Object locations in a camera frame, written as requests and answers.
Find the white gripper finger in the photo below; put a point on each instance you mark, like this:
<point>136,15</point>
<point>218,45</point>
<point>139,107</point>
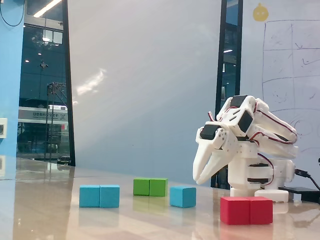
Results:
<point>203,157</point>
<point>220,162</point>

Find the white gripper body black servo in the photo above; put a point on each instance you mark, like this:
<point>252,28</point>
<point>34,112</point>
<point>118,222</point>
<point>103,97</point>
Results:
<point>216,142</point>

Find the small blue cube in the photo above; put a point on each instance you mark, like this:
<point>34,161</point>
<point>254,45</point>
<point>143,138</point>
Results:
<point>182,197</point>

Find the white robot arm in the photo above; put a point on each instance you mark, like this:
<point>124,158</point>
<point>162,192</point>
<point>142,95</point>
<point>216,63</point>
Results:
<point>275,125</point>

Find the long red block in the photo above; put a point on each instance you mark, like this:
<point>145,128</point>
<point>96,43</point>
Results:
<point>246,211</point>

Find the long green block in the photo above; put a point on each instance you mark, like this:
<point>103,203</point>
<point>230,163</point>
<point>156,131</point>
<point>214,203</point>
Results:
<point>150,187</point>

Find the long blue block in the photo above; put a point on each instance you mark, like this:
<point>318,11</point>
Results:
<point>100,196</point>

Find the whiteboard with marker drawings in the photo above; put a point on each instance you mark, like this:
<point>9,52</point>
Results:
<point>287,62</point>

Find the yellow round sticker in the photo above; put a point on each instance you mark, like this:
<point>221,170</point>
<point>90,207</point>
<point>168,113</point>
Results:
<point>260,12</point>

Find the black window frame post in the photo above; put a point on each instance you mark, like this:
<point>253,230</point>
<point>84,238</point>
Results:
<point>68,87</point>
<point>221,62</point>

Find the plain white wall panel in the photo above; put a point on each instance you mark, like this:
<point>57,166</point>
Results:
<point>145,87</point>

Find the white wall socket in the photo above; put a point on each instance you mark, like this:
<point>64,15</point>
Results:
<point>3,128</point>

